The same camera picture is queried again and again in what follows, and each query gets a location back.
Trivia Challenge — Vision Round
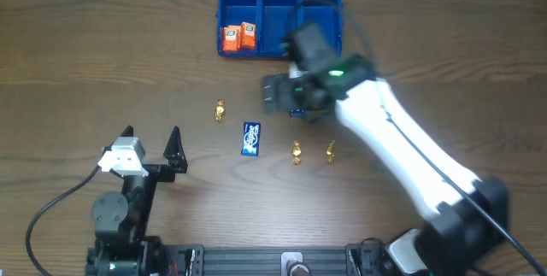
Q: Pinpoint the mounting rail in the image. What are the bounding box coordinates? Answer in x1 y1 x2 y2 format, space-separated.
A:
164 244 385 276

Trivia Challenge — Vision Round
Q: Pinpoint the blue tray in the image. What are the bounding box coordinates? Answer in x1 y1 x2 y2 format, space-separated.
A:
216 0 344 59

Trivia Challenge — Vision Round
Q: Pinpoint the orange candy box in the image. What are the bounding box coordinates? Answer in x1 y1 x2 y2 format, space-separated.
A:
238 21 258 51
221 25 242 53

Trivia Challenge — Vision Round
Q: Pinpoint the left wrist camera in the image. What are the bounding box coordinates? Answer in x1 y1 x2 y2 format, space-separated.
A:
97 135 150 179

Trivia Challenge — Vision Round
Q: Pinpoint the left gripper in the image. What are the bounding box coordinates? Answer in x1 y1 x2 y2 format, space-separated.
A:
118 124 190 184

